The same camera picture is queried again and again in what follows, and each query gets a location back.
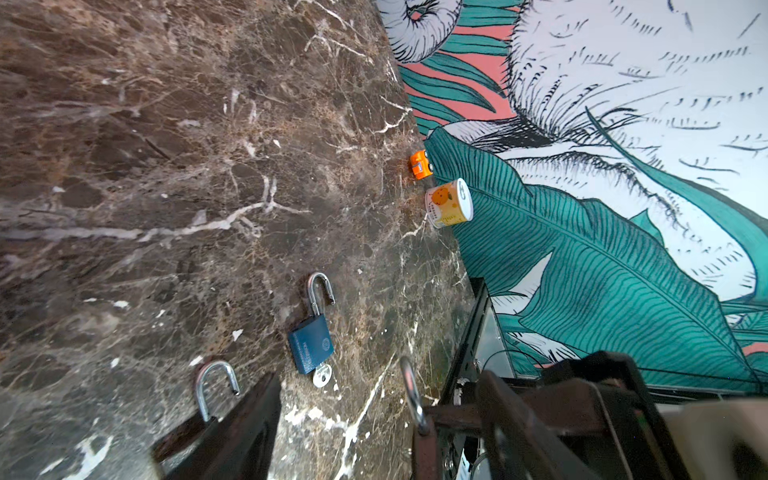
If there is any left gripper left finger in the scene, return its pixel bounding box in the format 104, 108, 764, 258
163, 373, 282, 479

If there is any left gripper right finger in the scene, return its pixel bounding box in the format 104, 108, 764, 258
411, 371, 598, 479

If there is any black padlock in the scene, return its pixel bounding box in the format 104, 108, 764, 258
151, 359, 242, 464

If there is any blue padlock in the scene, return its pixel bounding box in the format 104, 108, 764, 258
288, 272, 336, 389

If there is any yellow white can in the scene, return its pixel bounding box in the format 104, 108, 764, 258
425, 178, 474, 229

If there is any small orange toy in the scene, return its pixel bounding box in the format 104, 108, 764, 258
409, 150, 433, 180

